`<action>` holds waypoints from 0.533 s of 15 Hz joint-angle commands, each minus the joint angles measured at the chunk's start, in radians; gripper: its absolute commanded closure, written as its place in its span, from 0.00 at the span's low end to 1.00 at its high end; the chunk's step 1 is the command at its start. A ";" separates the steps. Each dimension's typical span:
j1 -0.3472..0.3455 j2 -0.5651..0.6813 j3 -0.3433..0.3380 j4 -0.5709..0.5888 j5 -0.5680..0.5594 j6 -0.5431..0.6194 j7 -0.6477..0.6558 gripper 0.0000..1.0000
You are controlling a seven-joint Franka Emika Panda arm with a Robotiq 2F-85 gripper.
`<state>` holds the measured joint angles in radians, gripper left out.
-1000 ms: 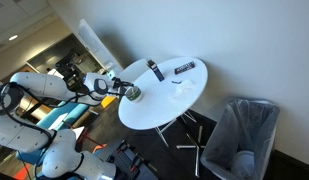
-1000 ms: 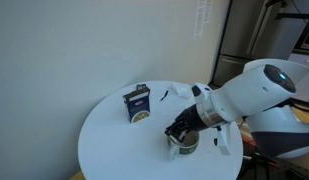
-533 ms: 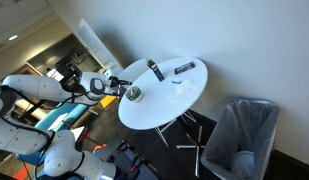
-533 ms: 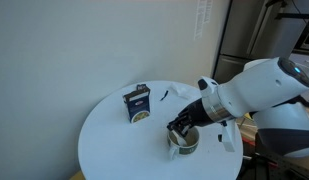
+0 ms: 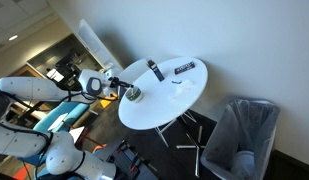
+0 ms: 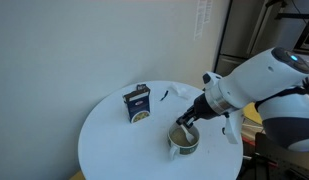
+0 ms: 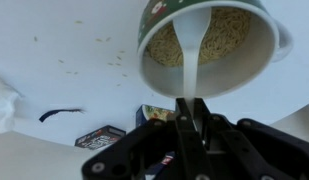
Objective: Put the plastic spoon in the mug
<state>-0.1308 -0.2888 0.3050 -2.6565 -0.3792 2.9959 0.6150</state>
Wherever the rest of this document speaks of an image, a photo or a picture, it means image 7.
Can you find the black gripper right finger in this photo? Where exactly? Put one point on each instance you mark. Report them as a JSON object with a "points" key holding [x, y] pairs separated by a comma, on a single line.
{"points": [[224, 146]]}

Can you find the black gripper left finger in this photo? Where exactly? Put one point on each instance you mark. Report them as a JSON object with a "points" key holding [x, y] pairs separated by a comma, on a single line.
{"points": [[189, 143]]}

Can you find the white plastic spoon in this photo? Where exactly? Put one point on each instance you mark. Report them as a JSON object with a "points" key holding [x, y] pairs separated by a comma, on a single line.
{"points": [[191, 50]]}

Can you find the green and white mug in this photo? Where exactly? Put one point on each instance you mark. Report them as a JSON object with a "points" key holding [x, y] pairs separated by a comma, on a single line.
{"points": [[227, 73]]}

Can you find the blue pasta box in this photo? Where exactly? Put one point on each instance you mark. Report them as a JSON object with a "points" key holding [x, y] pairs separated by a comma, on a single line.
{"points": [[150, 115]]}

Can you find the dark flat printed box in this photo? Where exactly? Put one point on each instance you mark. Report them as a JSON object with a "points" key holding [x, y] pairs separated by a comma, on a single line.
{"points": [[99, 137]]}

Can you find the dry pasta heap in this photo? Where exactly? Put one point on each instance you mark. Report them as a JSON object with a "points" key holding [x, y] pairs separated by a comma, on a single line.
{"points": [[229, 30]]}

